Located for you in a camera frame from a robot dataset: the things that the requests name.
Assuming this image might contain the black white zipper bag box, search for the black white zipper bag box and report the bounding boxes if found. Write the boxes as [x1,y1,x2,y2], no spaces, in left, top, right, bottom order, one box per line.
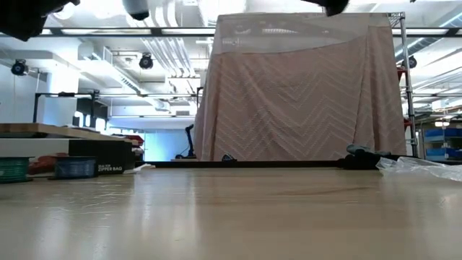
[0,138,136,177]

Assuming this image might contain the clear zipper bag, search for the clear zipper bag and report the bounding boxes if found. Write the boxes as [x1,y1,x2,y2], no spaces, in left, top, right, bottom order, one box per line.
[122,162,157,175]

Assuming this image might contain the black overhead rig bar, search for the black overhead rig bar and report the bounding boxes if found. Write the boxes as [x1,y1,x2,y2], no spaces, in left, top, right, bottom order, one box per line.
[0,27,462,37]

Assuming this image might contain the grey-backed work glove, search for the grey-backed work glove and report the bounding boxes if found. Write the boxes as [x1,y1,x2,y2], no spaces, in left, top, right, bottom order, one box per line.
[346,144,393,157]

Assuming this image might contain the black work glove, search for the black work glove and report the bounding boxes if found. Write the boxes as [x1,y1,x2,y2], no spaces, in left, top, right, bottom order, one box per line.
[338,153,401,170]

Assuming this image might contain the red items on workbench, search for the red items on workbench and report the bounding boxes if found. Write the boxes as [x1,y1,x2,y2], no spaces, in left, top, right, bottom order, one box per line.
[114,134,145,146]

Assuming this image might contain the grey storage shelf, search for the grey storage shelf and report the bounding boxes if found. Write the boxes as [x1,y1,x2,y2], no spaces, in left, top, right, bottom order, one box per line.
[414,110,462,162]

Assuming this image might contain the blue storage bin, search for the blue storage bin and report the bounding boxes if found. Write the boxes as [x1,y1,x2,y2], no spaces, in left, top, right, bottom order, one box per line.
[425,147,462,160]
[424,128,462,143]

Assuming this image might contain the crumpled clear plastic bag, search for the crumpled clear plastic bag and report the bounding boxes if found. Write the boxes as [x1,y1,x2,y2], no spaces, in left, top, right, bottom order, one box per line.
[375,156,462,183]

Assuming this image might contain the black floor stand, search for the black floor stand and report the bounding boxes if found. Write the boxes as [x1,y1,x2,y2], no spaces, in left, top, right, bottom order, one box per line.
[175,123,198,160]

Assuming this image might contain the black background rig frame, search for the black background rig frame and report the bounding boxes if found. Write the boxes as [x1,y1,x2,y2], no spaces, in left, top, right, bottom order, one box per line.
[32,90,204,124]

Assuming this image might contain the chrome wire rack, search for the chrome wire rack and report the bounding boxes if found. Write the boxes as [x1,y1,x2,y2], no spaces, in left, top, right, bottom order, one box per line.
[387,12,419,158]

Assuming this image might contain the blue wire spool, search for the blue wire spool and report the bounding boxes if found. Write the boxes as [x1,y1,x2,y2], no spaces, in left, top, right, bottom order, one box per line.
[48,155,99,181]

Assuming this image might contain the black aluminium table frame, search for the black aluminium table frame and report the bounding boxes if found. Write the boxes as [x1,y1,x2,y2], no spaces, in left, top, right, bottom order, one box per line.
[135,160,462,170]

